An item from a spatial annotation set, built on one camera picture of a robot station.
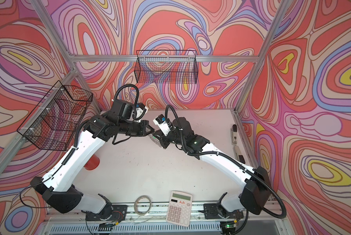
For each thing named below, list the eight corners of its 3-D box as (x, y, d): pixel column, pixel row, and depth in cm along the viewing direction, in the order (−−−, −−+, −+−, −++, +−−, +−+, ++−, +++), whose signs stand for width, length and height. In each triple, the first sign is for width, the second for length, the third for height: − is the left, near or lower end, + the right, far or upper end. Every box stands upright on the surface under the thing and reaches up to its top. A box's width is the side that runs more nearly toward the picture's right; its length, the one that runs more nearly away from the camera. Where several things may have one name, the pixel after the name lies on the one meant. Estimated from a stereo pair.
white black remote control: (232, 145, 101) (234, 141, 97) (231, 128, 110) (233, 124, 107) (236, 145, 100) (238, 142, 97) (235, 128, 110) (237, 124, 107)
